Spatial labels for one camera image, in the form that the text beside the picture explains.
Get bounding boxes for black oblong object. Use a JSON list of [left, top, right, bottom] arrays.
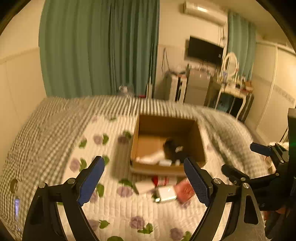
[[163, 138, 187, 164]]

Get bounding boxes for white red cylindrical canister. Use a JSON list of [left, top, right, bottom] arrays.
[[152, 176, 177, 187]]

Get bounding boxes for white squeeze bottle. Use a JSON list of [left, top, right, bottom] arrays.
[[135, 150, 165, 165]]

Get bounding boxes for white power adapter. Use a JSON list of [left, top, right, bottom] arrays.
[[134, 178, 155, 194]]

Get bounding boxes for red rose patterned box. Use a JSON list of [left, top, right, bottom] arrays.
[[174, 178, 195, 204]]

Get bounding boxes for white louvered wardrobe door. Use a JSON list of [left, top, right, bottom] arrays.
[[245, 41, 295, 144]]

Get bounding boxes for white dressing table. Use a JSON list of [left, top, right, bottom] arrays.
[[214, 84, 250, 120]]

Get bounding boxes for grey gingham blanket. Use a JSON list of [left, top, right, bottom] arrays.
[[1, 96, 268, 240]]

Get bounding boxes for white charger block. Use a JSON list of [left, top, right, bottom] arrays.
[[155, 185, 177, 202]]

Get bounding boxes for brown cardboard box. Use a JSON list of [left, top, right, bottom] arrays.
[[130, 114, 206, 177]]

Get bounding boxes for white floral quilt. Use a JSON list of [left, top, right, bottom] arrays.
[[55, 113, 234, 241]]

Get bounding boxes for oval white vanity mirror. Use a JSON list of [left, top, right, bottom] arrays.
[[221, 52, 239, 79]]

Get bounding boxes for small silver refrigerator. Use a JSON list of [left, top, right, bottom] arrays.
[[184, 68, 210, 106]]

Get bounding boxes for white suitcase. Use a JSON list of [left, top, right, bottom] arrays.
[[164, 73, 187, 103]]

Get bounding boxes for narrow green curtain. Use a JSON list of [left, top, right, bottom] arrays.
[[227, 11, 256, 80]]

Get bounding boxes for clear water jug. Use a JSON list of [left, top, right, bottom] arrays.
[[117, 84, 134, 97]]

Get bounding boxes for white air conditioner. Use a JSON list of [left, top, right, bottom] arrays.
[[183, 1, 228, 26]]

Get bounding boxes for large green curtain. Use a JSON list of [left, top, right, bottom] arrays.
[[39, 1, 160, 98]]

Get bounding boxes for black wall television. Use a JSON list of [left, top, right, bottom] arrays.
[[188, 36, 224, 66]]

